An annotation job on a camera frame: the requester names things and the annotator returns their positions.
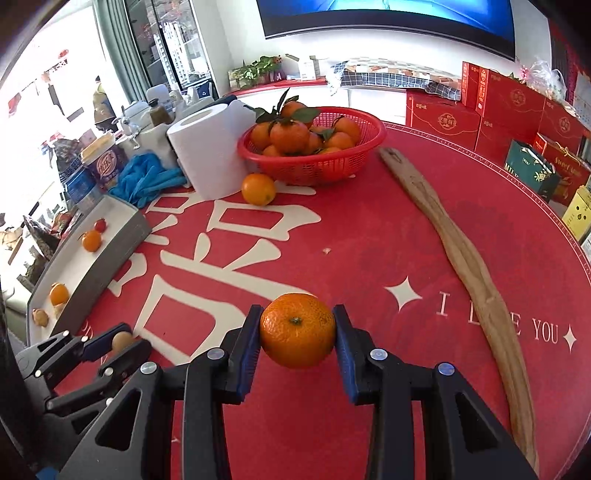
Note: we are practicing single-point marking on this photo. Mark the long wooden stick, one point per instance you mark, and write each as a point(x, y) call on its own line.
point(461, 249)

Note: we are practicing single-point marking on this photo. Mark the small mandarin orange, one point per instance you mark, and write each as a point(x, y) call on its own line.
point(91, 240)

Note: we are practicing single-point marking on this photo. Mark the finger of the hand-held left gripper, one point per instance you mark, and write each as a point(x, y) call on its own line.
point(131, 357)
point(99, 346)

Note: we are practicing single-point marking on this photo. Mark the yellow box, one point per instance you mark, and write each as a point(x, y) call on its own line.
point(579, 212)

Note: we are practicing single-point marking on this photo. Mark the white paper towel roll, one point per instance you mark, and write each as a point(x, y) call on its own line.
point(207, 157)

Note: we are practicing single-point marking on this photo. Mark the grey green curtain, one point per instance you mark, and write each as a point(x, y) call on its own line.
point(122, 50)

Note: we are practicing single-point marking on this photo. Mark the purple cup with yellow lid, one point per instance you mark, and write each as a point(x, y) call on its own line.
point(108, 166)

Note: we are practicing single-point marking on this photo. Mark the large smooth orange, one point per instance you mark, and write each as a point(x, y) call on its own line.
point(59, 294)

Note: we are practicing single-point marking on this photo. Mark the green gift bag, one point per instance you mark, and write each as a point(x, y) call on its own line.
point(531, 170)

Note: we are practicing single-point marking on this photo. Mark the red cherry tomato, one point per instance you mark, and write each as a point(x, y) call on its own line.
point(100, 225)

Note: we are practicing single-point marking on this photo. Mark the silver metal ornament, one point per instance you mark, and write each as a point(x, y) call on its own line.
point(125, 129)

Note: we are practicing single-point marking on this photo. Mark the dried physalis husk fruit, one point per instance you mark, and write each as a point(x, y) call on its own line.
point(40, 316)

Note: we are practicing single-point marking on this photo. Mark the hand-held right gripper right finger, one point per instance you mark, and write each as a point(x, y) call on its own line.
point(346, 360)

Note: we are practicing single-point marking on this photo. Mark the stack of red gift boxes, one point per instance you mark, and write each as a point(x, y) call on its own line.
point(508, 101)

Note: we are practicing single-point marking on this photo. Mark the dark glass bottle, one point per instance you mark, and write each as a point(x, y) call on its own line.
point(161, 114)

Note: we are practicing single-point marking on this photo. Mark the red gift bag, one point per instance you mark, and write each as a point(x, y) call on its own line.
point(570, 170)

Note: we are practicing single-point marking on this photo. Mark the white plastic jug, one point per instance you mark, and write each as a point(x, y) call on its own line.
point(158, 97)

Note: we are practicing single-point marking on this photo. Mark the blue rubber gloves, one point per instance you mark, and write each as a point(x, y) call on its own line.
point(143, 180)

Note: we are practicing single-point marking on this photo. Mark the wall television screen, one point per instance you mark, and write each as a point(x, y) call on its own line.
point(392, 18)

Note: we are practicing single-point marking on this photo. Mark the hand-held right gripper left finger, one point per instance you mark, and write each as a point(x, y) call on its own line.
point(249, 355)

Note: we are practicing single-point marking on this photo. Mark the pile of leafy mandarins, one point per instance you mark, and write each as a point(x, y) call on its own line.
point(288, 136)

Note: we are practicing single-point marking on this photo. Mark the green potted plant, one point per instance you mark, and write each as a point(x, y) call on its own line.
point(254, 71)

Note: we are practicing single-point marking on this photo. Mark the brown longan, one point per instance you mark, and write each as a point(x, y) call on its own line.
point(122, 341)

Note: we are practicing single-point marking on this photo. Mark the grey box with white inside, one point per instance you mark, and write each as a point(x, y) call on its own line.
point(115, 258)

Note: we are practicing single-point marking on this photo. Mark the white low cabinet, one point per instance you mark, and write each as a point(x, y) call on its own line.
point(369, 104)

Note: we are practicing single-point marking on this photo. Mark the checkered cloth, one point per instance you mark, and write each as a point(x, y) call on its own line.
point(397, 76)

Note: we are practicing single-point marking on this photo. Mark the blue packet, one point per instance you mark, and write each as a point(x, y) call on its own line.
point(83, 189)

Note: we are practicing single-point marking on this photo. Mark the smooth round orange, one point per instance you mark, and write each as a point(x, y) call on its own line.
point(258, 189)

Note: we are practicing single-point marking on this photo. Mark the red plastic basket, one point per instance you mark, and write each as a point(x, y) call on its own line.
point(323, 170)

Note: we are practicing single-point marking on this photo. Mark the clear plastic bag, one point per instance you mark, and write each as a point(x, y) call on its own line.
point(545, 78)

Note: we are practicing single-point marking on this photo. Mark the glass door cabinet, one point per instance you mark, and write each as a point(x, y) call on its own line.
point(175, 41)

